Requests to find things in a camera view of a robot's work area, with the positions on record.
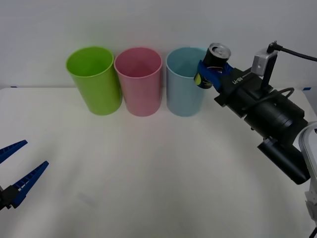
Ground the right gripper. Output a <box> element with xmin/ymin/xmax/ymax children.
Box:
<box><xmin>197</xmin><ymin>59</ymin><xmax>275</xmax><ymax>119</ymax></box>

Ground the black drink can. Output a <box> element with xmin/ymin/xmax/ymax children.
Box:
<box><xmin>193</xmin><ymin>43</ymin><xmax>232</xmax><ymax>90</ymax></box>

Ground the green plastic bin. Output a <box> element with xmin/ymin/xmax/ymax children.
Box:
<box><xmin>65</xmin><ymin>46</ymin><xmax>123</xmax><ymax>116</ymax></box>

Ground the pale blue plastic bin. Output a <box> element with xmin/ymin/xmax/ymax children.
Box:
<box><xmin>165</xmin><ymin>47</ymin><xmax>211</xmax><ymax>118</ymax></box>

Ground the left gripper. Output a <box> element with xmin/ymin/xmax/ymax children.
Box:
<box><xmin>0</xmin><ymin>139</ymin><xmax>50</xmax><ymax>212</ymax></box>

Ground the pink plastic bin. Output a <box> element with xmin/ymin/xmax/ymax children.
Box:
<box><xmin>113</xmin><ymin>47</ymin><xmax>163</xmax><ymax>117</ymax></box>

